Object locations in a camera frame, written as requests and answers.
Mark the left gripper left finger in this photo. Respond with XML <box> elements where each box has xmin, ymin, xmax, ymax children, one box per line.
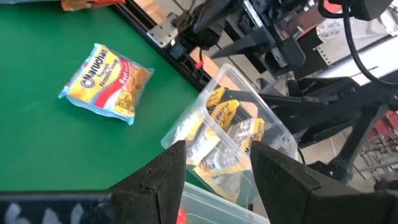
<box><xmin>0</xmin><ymin>139</ymin><xmax>188</xmax><ymax>224</ymax></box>

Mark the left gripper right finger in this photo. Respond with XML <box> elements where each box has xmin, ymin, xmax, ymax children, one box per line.
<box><xmin>250</xmin><ymin>141</ymin><xmax>398</xmax><ymax>224</ymax></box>

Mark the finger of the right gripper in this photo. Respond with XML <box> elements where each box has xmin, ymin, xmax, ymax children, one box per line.
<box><xmin>210</xmin><ymin>32</ymin><xmax>308</xmax><ymax>76</ymax></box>
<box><xmin>193</xmin><ymin>0</ymin><xmax>253</xmax><ymax>31</ymax></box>

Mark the Saucy Noods red noodle pack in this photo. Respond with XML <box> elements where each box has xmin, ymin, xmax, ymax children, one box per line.
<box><xmin>60</xmin><ymin>0</ymin><xmax>127</xmax><ymax>12</ymax></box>
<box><xmin>176</xmin><ymin>208</ymin><xmax>188</xmax><ymax>224</ymax></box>

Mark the Maruchan beef ramen pack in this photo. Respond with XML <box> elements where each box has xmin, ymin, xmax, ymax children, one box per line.
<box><xmin>58</xmin><ymin>42</ymin><xmax>155</xmax><ymax>126</ymax></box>

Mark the clear plastic bin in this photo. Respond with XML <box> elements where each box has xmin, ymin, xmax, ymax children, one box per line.
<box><xmin>160</xmin><ymin>63</ymin><xmax>299</xmax><ymax>215</ymax></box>
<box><xmin>178</xmin><ymin>182</ymin><xmax>271</xmax><ymax>224</ymax></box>

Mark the white board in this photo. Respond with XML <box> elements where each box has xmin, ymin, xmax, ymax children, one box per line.
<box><xmin>313</xmin><ymin>18</ymin><xmax>398</xmax><ymax>86</ymax></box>

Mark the green table mat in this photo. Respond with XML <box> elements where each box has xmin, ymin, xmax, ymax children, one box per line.
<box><xmin>0</xmin><ymin>0</ymin><xmax>201</xmax><ymax>192</ymax></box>

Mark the silver metal bracket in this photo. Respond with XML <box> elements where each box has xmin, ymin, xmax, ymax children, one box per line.
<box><xmin>146</xmin><ymin>12</ymin><xmax>180</xmax><ymax>49</ymax></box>

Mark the black aluminium table frame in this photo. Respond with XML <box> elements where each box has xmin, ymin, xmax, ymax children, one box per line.
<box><xmin>110</xmin><ymin>0</ymin><xmax>218</xmax><ymax>93</ymax></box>

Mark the thick black cable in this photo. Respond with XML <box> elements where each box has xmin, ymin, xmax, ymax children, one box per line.
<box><xmin>340</xmin><ymin>0</ymin><xmax>398</xmax><ymax>88</ymax></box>

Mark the black desk frame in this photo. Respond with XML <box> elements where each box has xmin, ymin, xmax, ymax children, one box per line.
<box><xmin>257</xmin><ymin>75</ymin><xmax>398</xmax><ymax>187</ymax></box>

